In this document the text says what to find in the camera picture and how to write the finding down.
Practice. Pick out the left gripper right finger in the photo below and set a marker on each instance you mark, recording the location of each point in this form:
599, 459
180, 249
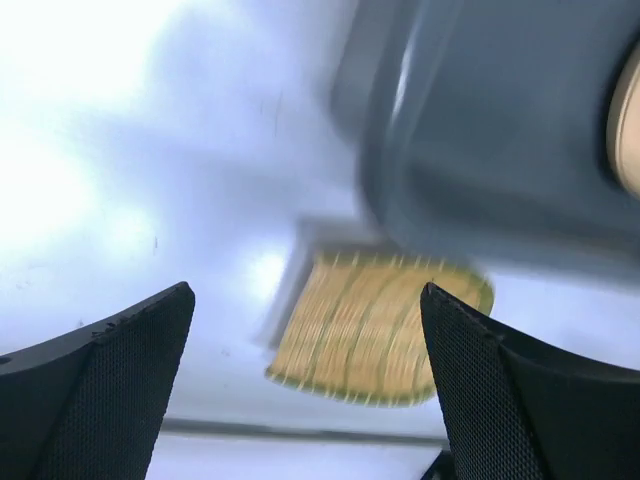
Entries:
515, 407

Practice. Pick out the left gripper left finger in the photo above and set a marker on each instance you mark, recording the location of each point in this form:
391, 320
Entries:
89, 404

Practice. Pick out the woven bamboo basket tray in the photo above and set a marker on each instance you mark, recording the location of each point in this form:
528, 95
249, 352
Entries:
355, 333

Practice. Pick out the yellow bear plate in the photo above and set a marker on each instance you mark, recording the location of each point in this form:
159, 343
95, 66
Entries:
622, 138

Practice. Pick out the grey plastic bin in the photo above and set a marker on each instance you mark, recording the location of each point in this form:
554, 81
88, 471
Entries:
486, 129

